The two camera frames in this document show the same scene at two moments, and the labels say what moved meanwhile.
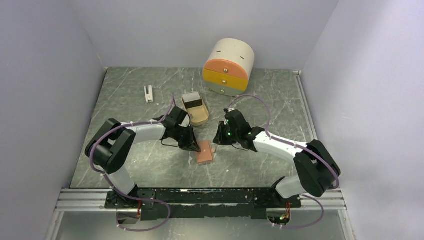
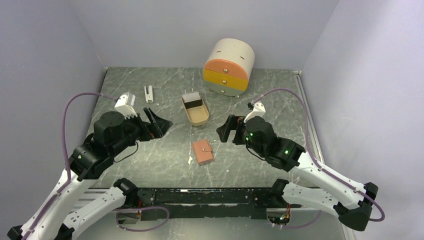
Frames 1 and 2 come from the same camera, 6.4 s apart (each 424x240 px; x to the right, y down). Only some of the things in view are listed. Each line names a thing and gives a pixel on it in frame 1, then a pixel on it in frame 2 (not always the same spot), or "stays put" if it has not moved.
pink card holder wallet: [206, 154] stays put
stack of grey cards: [192, 100] stays put
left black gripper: [191, 144] → [157, 128]
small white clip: [149, 96] stays put
